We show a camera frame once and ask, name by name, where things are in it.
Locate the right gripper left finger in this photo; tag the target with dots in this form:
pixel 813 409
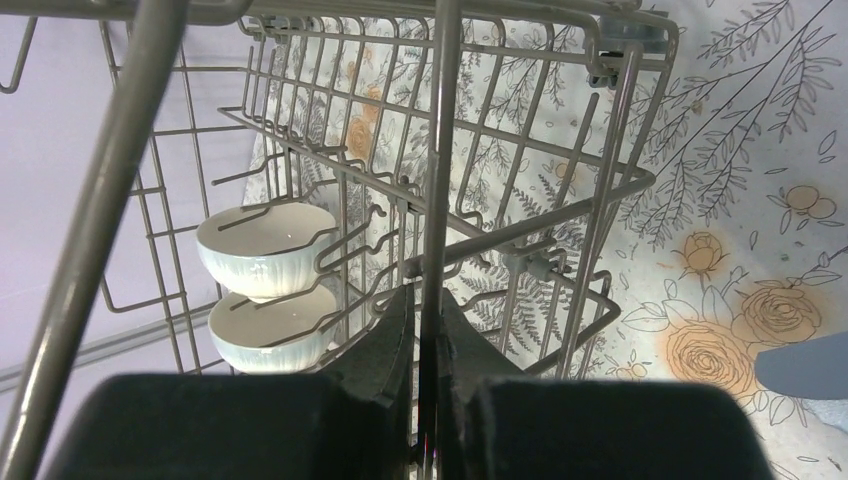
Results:
pixel 350 420

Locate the floral patterned table mat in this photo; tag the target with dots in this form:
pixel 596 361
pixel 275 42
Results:
pixel 739 245

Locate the white ribbed bowl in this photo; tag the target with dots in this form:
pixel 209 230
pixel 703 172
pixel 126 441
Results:
pixel 272 338
pixel 268 253

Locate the grey wire dish rack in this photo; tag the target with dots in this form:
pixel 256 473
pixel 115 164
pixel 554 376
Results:
pixel 621 40

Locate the light blue perforated board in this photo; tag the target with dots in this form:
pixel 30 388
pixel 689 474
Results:
pixel 814 369

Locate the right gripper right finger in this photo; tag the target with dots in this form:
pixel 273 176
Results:
pixel 497 422

